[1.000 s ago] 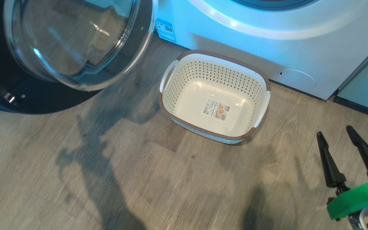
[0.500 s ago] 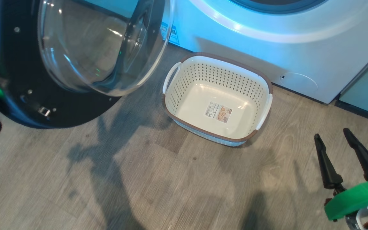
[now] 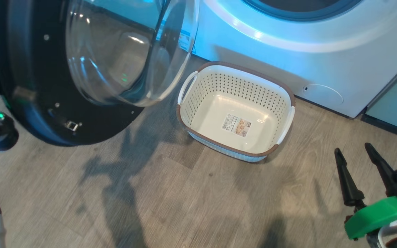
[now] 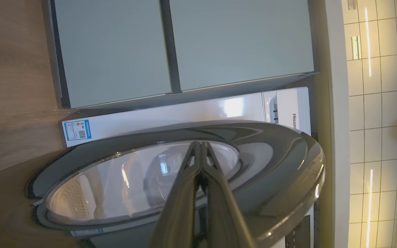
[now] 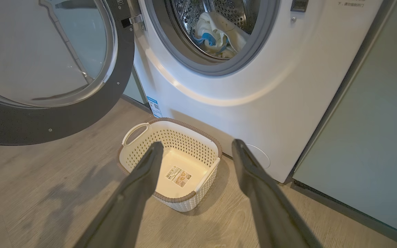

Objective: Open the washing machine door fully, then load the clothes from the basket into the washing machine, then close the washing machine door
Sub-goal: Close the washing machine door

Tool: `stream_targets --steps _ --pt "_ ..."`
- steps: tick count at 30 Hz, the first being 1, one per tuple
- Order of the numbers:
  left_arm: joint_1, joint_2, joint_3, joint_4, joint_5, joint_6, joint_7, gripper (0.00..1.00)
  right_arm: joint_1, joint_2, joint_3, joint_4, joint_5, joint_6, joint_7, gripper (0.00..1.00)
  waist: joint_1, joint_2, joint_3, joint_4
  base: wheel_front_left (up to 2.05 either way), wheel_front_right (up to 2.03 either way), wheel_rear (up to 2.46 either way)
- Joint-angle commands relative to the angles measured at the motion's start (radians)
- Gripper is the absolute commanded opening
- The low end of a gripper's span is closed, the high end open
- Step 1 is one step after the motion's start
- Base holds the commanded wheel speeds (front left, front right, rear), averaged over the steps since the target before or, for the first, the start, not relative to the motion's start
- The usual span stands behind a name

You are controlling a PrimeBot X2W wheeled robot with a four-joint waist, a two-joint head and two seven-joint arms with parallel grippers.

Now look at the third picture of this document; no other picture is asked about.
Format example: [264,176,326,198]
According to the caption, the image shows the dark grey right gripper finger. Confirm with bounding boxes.
[334,148,366,207]
[364,143,397,197]

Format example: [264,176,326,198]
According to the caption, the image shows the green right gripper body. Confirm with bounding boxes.
[344,196,397,241]

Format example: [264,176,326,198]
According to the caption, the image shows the white front-load washing machine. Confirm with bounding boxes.
[156,0,397,119]

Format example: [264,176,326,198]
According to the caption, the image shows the round black glass washer door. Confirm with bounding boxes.
[0,0,201,147]

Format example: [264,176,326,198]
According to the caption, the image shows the dark cabinet plinth strip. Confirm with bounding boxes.
[360,113,397,142]

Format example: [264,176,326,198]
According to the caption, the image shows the white perforated laundry basket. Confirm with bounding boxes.
[176,61,296,163]

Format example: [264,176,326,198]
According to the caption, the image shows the product label in basket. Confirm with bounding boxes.
[221,115,252,138]

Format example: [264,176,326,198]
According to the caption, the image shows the round white filter cover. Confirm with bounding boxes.
[302,83,344,105]

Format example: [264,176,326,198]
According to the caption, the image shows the blue white energy label sticker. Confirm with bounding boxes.
[179,29,192,52]

